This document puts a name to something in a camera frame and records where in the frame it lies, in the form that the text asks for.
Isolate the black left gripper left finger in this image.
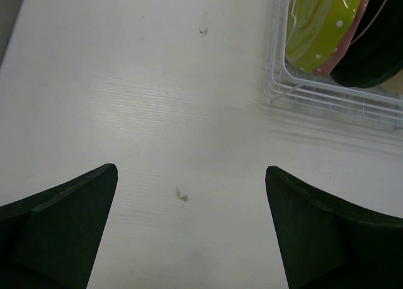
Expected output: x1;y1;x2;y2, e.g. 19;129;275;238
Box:
1;163;118;288

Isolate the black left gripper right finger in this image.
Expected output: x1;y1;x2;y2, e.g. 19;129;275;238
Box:
265;166;402;288

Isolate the pink polka dot plate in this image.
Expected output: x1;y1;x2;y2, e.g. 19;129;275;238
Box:
314;0;369;76

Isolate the beige bird plate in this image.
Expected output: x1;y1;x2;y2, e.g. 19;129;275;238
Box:
380;70;403;94

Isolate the brown rimmed cream plate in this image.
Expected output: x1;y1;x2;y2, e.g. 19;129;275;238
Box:
331;0;402;89

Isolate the green polka dot plate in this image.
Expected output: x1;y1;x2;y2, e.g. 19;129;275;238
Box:
285;0;361;74

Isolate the white wire dish rack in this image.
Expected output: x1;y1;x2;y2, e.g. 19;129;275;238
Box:
264;0;402;132

